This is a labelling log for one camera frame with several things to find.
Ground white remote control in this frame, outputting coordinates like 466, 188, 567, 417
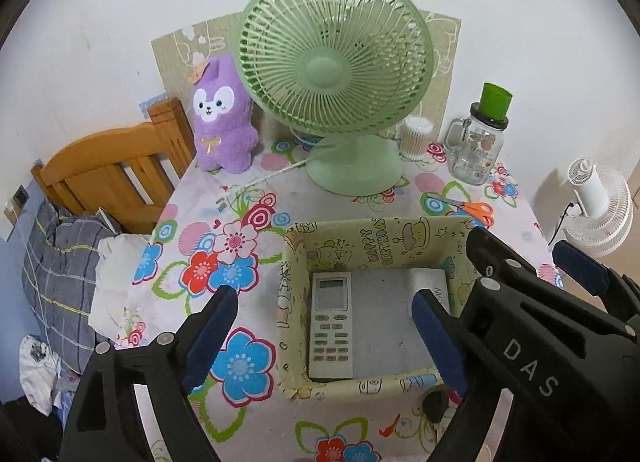
306, 272, 355, 380

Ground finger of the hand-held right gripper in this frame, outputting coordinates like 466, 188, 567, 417
461, 227, 552, 339
552, 240, 640, 327

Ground green plastic cup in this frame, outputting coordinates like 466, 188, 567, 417
479, 82, 514, 121

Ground beige cartoon wall cloth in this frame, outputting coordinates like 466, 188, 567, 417
151, 9, 462, 153

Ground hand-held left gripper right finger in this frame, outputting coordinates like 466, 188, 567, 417
411, 288, 496, 462

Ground white rounded box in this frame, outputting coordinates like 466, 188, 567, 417
407, 267, 451, 317

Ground purple plush toy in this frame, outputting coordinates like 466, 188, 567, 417
186, 54, 260, 175

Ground black power cable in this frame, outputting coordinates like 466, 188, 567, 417
547, 201, 576, 245

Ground cartoon print storage box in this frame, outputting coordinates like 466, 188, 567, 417
274, 214, 483, 404

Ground orange handled scissors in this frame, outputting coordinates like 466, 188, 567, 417
426, 193, 496, 227

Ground white fan power cord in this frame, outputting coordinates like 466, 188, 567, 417
215, 134, 346, 210

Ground glass handled jar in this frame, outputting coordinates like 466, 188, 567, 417
444, 104, 510, 187

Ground white floor fan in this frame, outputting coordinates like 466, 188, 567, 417
554, 158, 635, 257

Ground white pillow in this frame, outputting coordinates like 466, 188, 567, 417
89, 233, 151, 340

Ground cotton swab jar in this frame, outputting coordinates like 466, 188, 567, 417
400, 115, 435, 161

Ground white and black garment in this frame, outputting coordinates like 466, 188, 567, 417
19, 334, 63, 415

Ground blue paper scrap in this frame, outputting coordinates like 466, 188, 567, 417
138, 92, 167, 117

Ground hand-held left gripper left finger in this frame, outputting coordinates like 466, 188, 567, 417
59, 284, 240, 462

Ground grey plaid blanket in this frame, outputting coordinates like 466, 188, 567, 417
21, 199, 118, 375

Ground green desk fan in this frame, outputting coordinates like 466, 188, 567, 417
236, 0, 435, 197

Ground floral tablecloth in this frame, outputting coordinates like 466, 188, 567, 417
112, 137, 566, 462

